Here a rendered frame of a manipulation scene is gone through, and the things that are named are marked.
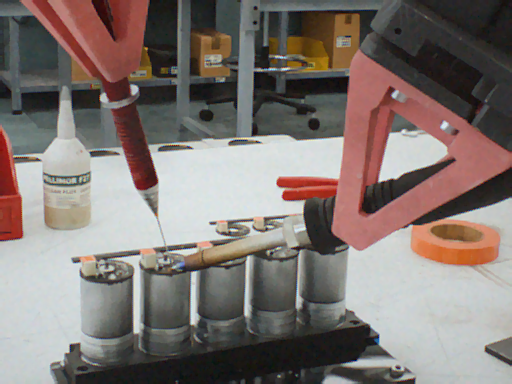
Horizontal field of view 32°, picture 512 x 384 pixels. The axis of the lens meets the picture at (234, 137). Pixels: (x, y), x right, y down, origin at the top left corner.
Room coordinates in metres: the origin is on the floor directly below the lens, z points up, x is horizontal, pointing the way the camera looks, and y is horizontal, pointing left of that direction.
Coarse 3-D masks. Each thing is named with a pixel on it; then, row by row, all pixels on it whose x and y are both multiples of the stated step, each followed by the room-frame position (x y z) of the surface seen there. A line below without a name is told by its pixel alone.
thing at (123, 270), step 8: (96, 264) 0.38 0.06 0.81; (104, 264) 0.38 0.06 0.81; (112, 264) 0.39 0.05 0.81; (120, 264) 0.38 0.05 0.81; (128, 264) 0.39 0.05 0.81; (80, 272) 0.37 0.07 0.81; (96, 272) 0.38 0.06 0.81; (120, 272) 0.37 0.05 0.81; (128, 272) 0.38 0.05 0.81; (88, 280) 0.37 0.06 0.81; (96, 280) 0.37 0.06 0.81; (104, 280) 0.37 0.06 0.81; (112, 280) 0.37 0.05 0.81; (120, 280) 0.37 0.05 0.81
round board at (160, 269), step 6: (162, 252) 0.40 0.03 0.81; (156, 258) 0.39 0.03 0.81; (162, 258) 0.39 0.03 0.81; (168, 258) 0.39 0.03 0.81; (174, 258) 0.39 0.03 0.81; (180, 258) 0.40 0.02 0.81; (156, 264) 0.38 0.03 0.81; (162, 264) 0.38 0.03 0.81; (174, 264) 0.39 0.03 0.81; (144, 270) 0.38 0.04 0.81; (150, 270) 0.38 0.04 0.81; (156, 270) 0.38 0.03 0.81; (162, 270) 0.38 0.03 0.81; (180, 270) 0.38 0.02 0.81
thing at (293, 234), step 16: (288, 224) 0.36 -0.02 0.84; (240, 240) 0.37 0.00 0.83; (256, 240) 0.36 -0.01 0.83; (272, 240) 0.36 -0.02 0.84; (288, 240) 0.35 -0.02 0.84; (304, 240) 0.35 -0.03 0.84; (192, 256) 0.37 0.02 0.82; (208, 256) 0.37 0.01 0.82; (224, 256) 0.37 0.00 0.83; (240, 256) 0.37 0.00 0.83; (192, 272) 0.38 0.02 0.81
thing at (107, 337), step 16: (112, 272) 0.38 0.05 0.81; (80, 288) 0.37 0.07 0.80; (96, 288) 0.37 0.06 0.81; (112, 288) 0.37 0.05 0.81; (128, 288) 0.37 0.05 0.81; (80, 304) 0.37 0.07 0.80; (96, 304) 0.37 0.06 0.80; (112, 304) 0.37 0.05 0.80; (128, 304) 0.37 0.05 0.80; (80, 320) 0.37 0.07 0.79; (96, 320) 0.37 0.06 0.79; (112, 320) 0.37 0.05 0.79; (128, 320) 0.37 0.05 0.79; (80, 336) 0.37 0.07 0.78; (96, 336) 0.37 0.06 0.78; (112, 336) 0.37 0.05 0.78; (128, 336) 0.37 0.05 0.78; (80, 352) 0.38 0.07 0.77; (96, 352) 0.37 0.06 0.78; (112, 352) 0.37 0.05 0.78; (128, 352) 0.37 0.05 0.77
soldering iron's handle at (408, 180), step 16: (448, 160) 0.34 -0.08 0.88; (400, 176) 0.34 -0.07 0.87; (416, 176) 0.34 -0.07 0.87; (496, 176) 0.32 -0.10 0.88; (368, 192) 0.34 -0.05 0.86; (384, 192) 0.34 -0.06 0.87; (400, 192) 0.34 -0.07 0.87; (480, 192) 0.32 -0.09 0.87; (496, 192) 0.32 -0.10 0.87; (304, 208) 0.35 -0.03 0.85; (320, 208) 0.35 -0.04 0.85; (368, 208) 0.34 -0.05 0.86; (448, 208) 0.33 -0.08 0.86; (464, 208) 0.33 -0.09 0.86; (480, 208) 0.33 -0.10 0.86; (304, 224) 0.35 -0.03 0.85; (320, 224) 0.35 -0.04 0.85; (416, 224) 0.34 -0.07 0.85; (320, 240) 0.34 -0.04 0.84; (336, 240) 0.35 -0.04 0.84
